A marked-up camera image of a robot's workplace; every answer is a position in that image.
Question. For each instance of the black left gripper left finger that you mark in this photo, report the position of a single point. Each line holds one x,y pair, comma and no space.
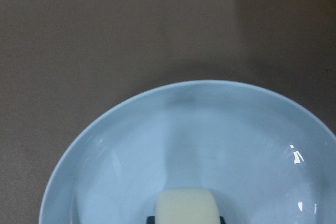
150,220

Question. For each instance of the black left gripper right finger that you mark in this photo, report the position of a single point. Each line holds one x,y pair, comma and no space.
222,220

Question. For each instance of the light blue plate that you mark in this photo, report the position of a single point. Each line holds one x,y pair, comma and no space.
265,158

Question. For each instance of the brown paper table cover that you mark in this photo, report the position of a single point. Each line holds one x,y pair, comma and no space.
65,62

